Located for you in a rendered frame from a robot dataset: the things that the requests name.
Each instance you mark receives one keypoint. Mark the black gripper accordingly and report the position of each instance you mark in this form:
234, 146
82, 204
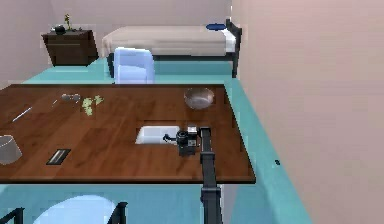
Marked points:
182, 144

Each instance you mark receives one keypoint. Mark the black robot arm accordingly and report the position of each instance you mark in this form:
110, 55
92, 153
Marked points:
209, 166

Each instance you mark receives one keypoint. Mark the grey metal bowl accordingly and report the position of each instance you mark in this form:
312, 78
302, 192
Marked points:
199, 99

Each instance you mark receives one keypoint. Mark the brown wooden table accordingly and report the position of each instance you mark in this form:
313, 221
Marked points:
116, 143

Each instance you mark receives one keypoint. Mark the pale green lettuce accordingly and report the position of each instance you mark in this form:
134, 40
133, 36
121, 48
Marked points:
88, 104

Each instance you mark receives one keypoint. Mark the bed with beige cover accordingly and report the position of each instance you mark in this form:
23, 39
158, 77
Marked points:
166, 40

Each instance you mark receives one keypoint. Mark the small black dot object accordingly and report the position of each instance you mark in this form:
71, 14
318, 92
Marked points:
277, 162

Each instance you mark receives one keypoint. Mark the black remote control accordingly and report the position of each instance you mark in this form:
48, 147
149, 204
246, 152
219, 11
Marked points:
58, 156

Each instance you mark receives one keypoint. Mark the light blue round chair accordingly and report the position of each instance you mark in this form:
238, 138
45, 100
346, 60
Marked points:
76, 211

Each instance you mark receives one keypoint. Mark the dark blue pillow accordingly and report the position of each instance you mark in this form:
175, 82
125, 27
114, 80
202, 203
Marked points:
215, 26

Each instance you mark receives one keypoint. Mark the dark brown nightstand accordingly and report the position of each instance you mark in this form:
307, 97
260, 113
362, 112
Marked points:
70, 48

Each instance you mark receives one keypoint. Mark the thin white stick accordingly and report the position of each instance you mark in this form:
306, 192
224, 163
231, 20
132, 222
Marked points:
21, 114

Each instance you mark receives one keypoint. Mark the black round object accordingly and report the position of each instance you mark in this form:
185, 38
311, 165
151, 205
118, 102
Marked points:
60, 29

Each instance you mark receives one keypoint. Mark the small green house plant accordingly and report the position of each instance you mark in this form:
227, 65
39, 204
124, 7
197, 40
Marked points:
67, 21

